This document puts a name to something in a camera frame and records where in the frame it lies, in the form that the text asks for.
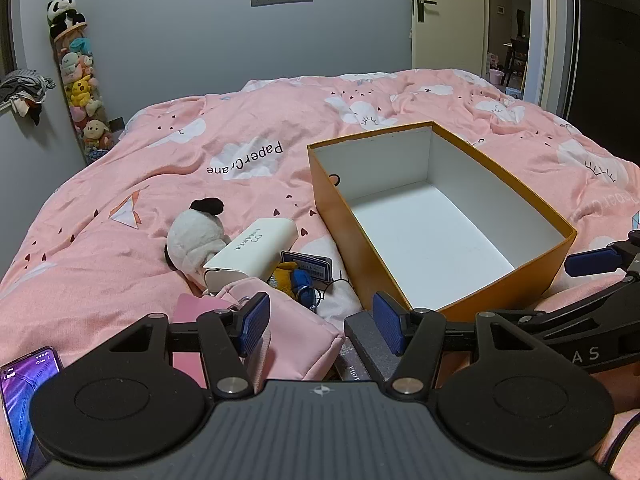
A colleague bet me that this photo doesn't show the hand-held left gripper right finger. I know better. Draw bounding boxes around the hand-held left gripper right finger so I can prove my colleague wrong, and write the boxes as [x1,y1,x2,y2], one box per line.
[374,291,543,401]

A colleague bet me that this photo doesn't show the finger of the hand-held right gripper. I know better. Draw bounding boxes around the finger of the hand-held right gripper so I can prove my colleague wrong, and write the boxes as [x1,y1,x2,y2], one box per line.
[517,277,640,341]
[565,230,640,281]

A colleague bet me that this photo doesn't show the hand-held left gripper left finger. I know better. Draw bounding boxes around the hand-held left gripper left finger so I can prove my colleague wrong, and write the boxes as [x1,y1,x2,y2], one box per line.
[103,292,271,401]

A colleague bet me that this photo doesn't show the pink fabric pouch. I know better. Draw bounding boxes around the pink fabric pouch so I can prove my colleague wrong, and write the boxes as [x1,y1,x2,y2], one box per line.
[212,280,347,382]

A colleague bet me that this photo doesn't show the brown bear plush keychain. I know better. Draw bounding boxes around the brown bear plush keychain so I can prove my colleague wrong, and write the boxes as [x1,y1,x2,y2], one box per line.
[270,261,321,311]

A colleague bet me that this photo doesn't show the dark card box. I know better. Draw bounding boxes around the dark card box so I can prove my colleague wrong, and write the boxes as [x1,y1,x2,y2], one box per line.
[332,345,373,383]

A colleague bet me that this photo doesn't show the white rectangular box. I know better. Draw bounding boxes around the white rectangular box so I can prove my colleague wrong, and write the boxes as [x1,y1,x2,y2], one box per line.
[201,217,300,311]

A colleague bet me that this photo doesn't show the small blue card deck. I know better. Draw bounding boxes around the small blue card deck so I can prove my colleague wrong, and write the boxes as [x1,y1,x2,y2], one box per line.
[281,250,333,286]

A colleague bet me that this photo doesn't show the white plush toy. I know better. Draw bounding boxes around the white plush toy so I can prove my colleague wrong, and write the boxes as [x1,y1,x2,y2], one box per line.
[164,197,233,288]

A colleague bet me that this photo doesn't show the orange cardboard box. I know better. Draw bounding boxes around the orange cardboard box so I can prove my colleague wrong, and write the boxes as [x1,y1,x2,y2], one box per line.
[306,121,578,325]

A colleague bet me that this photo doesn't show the dark wooden chair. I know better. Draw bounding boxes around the dark wooden chair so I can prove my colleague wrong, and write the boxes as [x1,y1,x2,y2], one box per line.
[502,37,531,86]

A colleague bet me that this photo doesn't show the dark wardrobe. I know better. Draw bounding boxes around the dark wardrobe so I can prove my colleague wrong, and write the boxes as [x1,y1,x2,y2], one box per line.
[565,0,640,128]

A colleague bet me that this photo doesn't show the smartphone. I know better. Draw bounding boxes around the smartphone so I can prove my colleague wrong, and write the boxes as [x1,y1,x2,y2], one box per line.
[0,345,63,478]

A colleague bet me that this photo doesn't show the cream door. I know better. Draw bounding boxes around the cream door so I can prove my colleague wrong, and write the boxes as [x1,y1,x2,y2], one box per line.
[410,0,491,72]

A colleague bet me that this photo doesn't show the clear tube of plush toys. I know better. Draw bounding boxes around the clear tube of plush toys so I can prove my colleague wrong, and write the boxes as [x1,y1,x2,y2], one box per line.
[50,22,113,166]

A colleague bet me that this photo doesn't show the hanging grey clothes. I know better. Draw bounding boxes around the hanging grey clothes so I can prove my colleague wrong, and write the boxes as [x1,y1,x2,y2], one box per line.
[0,67,56,126]

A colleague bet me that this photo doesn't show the panda plush toy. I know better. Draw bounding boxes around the panda plush toy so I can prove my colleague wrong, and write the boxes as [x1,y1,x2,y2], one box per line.
[46,0,87,38]

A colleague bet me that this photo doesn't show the white door frame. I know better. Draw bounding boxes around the white door frame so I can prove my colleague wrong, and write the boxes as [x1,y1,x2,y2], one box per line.
[530,0,576,116]

